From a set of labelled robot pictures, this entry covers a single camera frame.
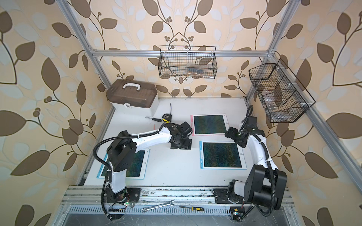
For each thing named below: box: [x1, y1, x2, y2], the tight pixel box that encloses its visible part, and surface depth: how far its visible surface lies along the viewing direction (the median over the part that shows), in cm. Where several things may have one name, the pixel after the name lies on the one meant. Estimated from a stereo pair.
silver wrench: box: [142, 200, 175, 213], surface depth 72 cm
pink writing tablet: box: [190, 113, 230, 137], surface depth 106 cm
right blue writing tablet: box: [199, 140, 248, 170], surface depth 90 cm
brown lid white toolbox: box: [106, 78, 159, 117], surface depth 102 cm
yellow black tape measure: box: [162, 103, 173, 124], surface depth 107 cm
